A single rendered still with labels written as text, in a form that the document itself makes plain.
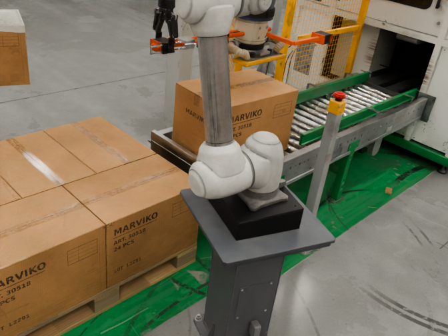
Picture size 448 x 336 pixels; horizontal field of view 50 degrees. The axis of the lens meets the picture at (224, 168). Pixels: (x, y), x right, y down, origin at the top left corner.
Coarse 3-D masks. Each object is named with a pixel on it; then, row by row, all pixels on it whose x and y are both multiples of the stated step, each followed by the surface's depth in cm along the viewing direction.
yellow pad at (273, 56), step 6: (252, 54) 250; (270, 54) 260; (276, 54) 261; (282, 54) 264; (234, 60) 248; (240, 60) 247; (246, 60) 246; (252, 60) 247; (258, 60) 250; (264, 60) 252; (270, 60) 256; (246, 66) 244
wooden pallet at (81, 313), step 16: (176, 256) 268; (192, 256) 278; (144, 272) 252; (160, 272) 268; (112, 288) 239; (128, 288) 255; (144, 288) 258; (80, 304) 227; (96, 304) 236; (112, 304) 245; (48, 320) 217; (64, 320) 232; (80, 320) 233
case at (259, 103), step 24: (240, 72) 294; (192, 96) 259; (240, 96) 260; (264, 96) 264; (288, 96) 276; (192, 120) 265; (240, 120) 257; (264, 120) 271; (288, 120) 286; (192, 144) 271; (240, 144) 266
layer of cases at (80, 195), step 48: (0, 144) 267; (48, 144) 273; (96, 144) 279; (0, 192) 228; (48, 192) 233; (96, 192) 237; (144, 192) 242; (0, 240) 200; (48, 240) 203; (96, 240) 216; (144, 240) 241; (192, 240) 271; (0, 288) 190; (48, 288) 208; (96, 288) 231
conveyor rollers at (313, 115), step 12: (360, 84) 426; (324, 96) 391; (348, 96) 396; (360, 96) 399; (372, 96) 401; (384, 96) 411; (300, 108) 366; (312, 108) 369; (324, 108) 372; (348, 108) 377; (360, 108) 380; (300, 120) 346; (312, 120) 350; (324, 120) 353; (300, 132) 327; (288, 144) 314
